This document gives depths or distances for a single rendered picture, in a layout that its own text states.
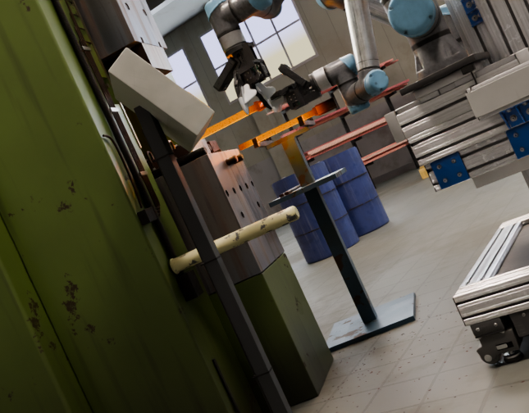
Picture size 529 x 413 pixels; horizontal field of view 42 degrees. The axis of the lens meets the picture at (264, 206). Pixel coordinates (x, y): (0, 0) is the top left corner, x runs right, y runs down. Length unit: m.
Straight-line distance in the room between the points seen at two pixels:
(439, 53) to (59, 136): 1.17
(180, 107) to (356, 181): 4.51
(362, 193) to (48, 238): 4.26
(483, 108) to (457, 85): 0.16
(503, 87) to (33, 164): 1.42
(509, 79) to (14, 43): 1.47
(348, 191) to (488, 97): 4.41
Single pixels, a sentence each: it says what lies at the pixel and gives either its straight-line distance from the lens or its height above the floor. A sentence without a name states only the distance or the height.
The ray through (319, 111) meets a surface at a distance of 2.87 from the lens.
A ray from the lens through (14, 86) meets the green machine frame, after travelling 2.36.
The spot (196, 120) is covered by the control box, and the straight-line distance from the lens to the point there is 1.82.
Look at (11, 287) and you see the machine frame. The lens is 2.33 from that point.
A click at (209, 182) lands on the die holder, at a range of 2.39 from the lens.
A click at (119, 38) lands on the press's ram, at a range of 2.49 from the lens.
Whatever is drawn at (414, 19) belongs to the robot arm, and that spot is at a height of 0.96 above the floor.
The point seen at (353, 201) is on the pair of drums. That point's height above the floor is 0.32.
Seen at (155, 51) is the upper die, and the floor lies 1.34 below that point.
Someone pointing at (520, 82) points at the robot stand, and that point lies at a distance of 1.87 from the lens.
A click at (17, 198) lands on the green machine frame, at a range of 2.38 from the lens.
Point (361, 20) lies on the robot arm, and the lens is 2.35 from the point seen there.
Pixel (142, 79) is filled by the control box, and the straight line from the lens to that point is 1.84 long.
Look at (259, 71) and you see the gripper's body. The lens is 2.08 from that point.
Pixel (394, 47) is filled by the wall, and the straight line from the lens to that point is 12.51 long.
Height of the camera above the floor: 0.71
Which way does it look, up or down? 1 degrees down
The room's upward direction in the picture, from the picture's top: 25 degrees counter-clockwise
